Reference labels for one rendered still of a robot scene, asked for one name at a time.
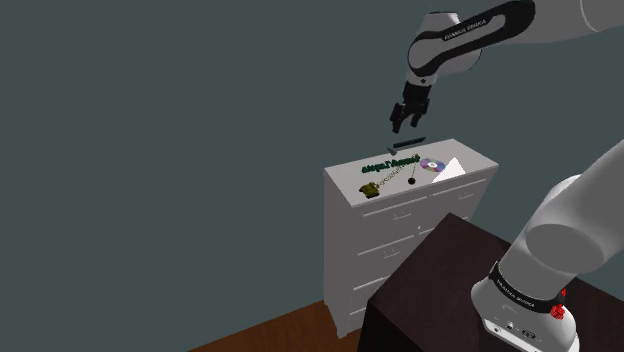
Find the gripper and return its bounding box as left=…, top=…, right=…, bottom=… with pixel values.
left=389, top=80, right=434, bottom=135

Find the black flat bar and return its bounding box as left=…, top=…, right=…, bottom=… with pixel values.
left=387, top=136, right=428, bottom=156

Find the green lettered flat sign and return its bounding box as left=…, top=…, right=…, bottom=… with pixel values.
left=361, top=154, right=421, bottom=176

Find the shiny compact disc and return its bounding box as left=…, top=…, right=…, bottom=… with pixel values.
left=419, top=157, right=447, bottom=174

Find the white chest of drawers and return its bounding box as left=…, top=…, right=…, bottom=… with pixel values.
left=323, top=137, right=500, bottom=340

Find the dark robot stand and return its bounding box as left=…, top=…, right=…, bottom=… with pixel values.
left=358, top=212, right=624, bottom=352

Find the thin pale chain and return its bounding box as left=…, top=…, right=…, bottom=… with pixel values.
left=376, top=163, right=415, bottom=186

